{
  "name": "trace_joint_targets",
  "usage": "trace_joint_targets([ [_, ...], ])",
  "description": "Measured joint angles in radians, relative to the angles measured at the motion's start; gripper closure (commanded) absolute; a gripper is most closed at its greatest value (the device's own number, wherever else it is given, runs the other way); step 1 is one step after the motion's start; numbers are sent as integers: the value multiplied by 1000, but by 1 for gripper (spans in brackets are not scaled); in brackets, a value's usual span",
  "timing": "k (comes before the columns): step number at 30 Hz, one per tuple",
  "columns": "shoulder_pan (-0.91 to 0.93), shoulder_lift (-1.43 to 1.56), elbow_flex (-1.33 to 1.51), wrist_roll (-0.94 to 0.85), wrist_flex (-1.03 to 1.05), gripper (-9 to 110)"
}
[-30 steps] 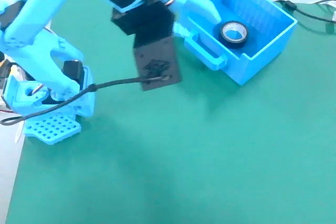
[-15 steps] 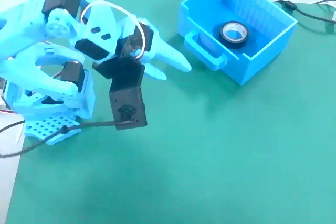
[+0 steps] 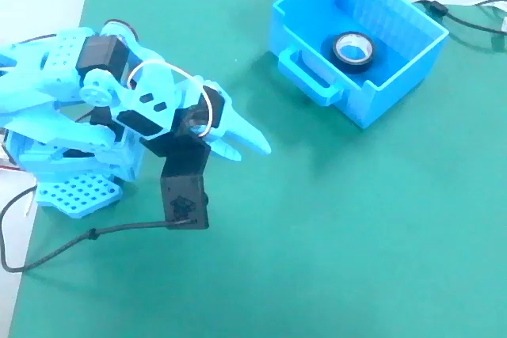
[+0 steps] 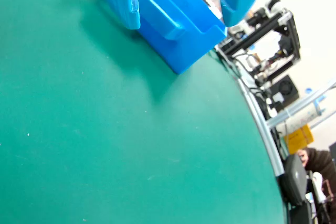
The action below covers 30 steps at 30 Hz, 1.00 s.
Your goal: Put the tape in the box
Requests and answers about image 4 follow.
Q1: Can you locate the person in brown jacket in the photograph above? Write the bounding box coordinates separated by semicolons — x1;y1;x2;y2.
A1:
297;147;336;198

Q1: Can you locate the black frame 3D printer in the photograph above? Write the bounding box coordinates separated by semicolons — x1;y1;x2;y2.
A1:
216;0;302;84

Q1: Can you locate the yellow cardboard box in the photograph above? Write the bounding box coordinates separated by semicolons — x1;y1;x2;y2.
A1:
284;124;314;154

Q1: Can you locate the black laptop lid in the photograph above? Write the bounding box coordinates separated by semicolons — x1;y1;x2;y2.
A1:
278;154;308;207

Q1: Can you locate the black power supply with fan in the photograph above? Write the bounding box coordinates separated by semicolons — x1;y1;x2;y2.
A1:
267;74;300;105

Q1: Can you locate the clear plastic tube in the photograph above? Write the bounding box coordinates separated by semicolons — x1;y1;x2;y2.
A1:
266;78;336;130

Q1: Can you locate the blue plastic box with handle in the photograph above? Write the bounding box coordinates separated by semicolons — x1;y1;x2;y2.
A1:
130;0;228;75

